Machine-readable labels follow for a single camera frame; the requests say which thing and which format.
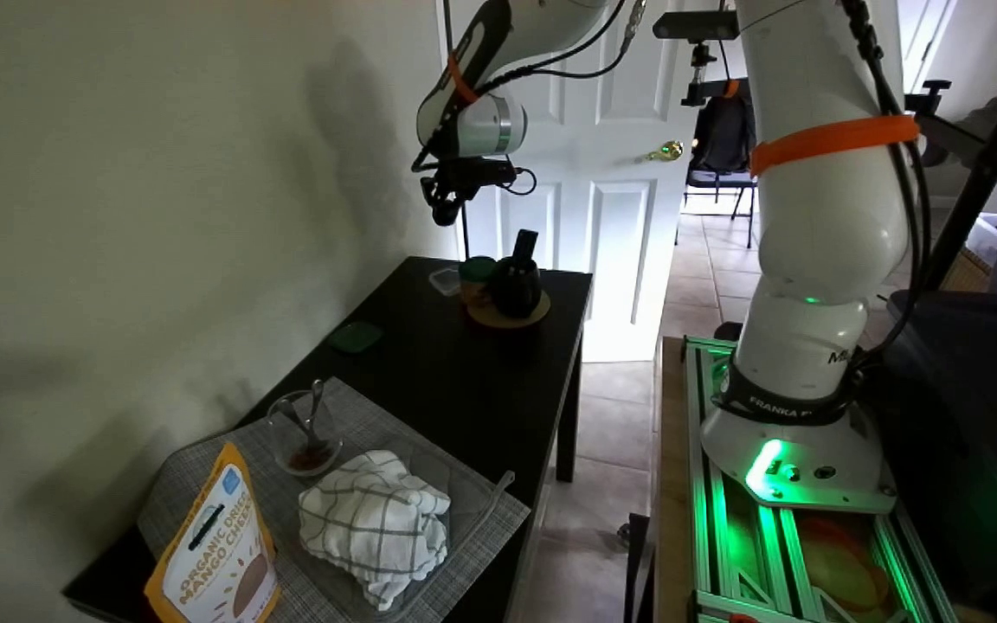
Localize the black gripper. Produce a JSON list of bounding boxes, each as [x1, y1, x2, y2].
[[413, 150, 498, 229]]

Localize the green round cup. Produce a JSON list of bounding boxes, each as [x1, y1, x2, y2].
[[456, 251, 498, 293]]

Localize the small clear plastic container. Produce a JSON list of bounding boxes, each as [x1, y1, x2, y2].
[[425, 262, 466, 302]]

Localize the flat green object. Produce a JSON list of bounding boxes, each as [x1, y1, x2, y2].
[[325, 317, 389, 355]]

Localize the black side table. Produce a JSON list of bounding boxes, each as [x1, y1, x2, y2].
[[58, 251, 594, 623]]

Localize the white panel door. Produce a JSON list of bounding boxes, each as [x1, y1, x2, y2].
[[449, 0, 698, 362]]

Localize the metal utensil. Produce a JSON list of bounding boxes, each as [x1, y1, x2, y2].
[[305, 372, 333, 450]]

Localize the grey grid cutting mat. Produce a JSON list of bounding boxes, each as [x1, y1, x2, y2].
[[130, 372, 532, 623]]

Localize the blue folding chair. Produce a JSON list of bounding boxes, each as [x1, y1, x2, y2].
[[672, 167, 762, 251]]

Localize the black backpack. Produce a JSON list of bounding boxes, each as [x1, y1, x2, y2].
[[689, 80, 762, 177]]

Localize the white checkered cloth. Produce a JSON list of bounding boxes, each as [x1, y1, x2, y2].
[[295, 445, 456, 611]]

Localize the black floor stand leg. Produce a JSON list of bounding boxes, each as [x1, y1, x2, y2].
[[615, 511, 657, 623]]

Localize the orange food packet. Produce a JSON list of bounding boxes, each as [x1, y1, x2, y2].
[[142, 438, 284, 623]]

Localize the black metal rack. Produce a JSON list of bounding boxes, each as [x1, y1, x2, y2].
[[865, 43, 997, 623]]

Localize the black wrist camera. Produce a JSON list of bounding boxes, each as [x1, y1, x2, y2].
[[466, 154, 527, 197]]

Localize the narrow orange cable strap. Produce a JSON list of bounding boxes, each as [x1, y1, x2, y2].
[[438, 52, 486, 110]]

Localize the black forearm cable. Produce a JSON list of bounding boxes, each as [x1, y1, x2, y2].
[[438, 0, 646, 91]]

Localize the gold door handle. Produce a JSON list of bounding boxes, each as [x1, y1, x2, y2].
[[633, 135, 689, 167]]

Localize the black stereo camera on mount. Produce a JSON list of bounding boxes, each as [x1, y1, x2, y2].
[[652, 5, 753, 110]]

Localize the wide orange cable strap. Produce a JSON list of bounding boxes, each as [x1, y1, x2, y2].
[[747, 110, 924, 178]]

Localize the black cable along arm base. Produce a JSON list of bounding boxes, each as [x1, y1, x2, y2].
[[842, 0, 930, 355]]

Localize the aluminium rail base frame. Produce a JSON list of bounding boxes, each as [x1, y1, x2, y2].
[[683, 333, 965, 623]]

